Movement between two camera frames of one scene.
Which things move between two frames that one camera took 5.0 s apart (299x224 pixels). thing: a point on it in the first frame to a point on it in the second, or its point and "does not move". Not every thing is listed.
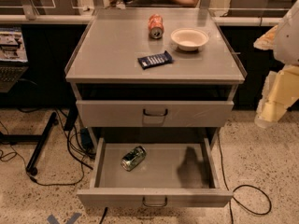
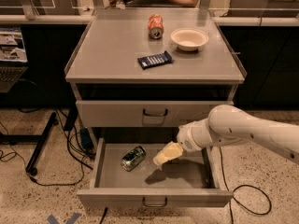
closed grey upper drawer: (152, 114) does not move
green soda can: (134, 158) does not move
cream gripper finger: (280, 91) to (171, 151)
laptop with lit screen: (13, 57) does not move
